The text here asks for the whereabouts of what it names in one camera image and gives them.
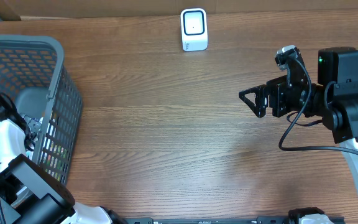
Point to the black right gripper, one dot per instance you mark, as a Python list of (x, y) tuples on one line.
[(276, 89)]

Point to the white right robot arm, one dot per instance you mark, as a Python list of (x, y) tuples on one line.
[(334, 98)]

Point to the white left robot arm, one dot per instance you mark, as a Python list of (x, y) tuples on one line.
[(28, 194)]

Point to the white barcode scanner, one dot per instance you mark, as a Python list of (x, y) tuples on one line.
[(194, 29)]

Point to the grey plastic basket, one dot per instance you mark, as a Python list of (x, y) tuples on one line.
[(32, 74)]

